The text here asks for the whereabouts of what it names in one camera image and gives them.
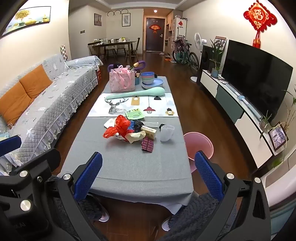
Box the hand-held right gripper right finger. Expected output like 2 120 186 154
194 151 272 241

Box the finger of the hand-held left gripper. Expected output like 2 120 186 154
9 148 61 181
0 135 22 158

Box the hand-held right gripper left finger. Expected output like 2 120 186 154
57 152 109 241

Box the pink plastic bin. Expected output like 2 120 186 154
184 132 214 174

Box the red plastic bag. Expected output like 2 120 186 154
103 115 134 139

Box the cream paper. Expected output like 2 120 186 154
126 131 146 144

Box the red patterned packet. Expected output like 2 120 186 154
141 137 154 153

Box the person's left leg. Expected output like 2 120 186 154
52 175 103 232

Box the person's leg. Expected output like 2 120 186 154
159 192 222 241
52 175 103 232

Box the grey tablecloth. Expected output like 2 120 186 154
59 76 194 215

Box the orange cushion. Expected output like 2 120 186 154
19 64 53 99
0 82 31 126

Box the white slipper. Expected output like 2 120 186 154
94 204 110 223
161 217 173 232

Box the person's right leg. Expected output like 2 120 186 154
159 192 222 241

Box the white crumpled tissue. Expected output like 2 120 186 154
103 118 118 129

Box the blue plastic bag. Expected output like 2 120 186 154
128 120 141 133

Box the white low cabinet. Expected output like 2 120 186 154
261 148 296 232

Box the sofa with grey quilted cover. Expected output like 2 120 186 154
0 54 104 183

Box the yellow carton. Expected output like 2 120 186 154
141 126 157 140

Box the white and teal television cabinet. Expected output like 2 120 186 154
199 69 288 169

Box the green leaflet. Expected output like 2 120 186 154
125 109 145 120

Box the small plant in glass vase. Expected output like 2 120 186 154
259 110 273 139

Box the clear plastic wrapper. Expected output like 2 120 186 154
140 120 160 128

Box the white deer print table runner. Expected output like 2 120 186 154
86 91 179 118

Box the white and blue long pole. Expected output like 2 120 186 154
225 82 264 118

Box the pink gift bag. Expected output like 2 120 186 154
109 65 136 93

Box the tall green bamboo plant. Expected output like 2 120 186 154
276 85 296 167

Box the potted green plant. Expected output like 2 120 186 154
209 38 225 79

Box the black white checkered cushion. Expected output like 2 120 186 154
60 44 68 62

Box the black television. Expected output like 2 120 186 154
221 39 294 122

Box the stack of pastel bowls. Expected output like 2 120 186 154
141 72 156 86

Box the black speaker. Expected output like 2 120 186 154
199 45 219 72

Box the wooden dining chair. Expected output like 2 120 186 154
105 45 116 58
116 44 127 58
129 37 141 61
88 43 105 62

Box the purple curved tube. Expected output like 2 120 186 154
107 60 147 75

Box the bicycle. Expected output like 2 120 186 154
172 35 200 71

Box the hanging photo calendar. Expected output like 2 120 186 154
214 36 227 51

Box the wooden dining table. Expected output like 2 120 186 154
88 40 137 62

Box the white standing fan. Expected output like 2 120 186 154
190 32 207 82

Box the cluster of bottles and jars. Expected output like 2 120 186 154
94 37 130 44

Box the dark entrance door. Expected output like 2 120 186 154
145 17 165 52

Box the white tall cabinet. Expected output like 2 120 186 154
165 17 188 55

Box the dark photo frame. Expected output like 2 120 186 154
268 122 288 152

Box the mint green long-handled massager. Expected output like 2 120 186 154
105 87 166 102

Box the landscape wall painting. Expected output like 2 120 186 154
1 6 52 37

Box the black ring wall ornament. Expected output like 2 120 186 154
107 9 129 17

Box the red knot wall ornament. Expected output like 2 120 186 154
243 1 277 49

